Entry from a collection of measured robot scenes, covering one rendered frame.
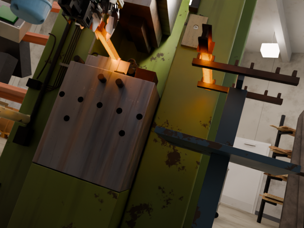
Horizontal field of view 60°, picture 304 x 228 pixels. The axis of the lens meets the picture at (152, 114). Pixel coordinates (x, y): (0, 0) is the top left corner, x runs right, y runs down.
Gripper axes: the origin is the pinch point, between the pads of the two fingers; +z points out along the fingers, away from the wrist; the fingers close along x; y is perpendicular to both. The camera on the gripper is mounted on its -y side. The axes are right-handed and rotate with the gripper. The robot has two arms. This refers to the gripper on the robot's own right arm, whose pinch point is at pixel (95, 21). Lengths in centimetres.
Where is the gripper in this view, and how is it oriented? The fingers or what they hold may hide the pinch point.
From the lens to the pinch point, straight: 98.2
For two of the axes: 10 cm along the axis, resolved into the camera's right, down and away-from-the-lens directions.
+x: 9.5, 2.7, -1.7
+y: -3.0, 9.4, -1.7
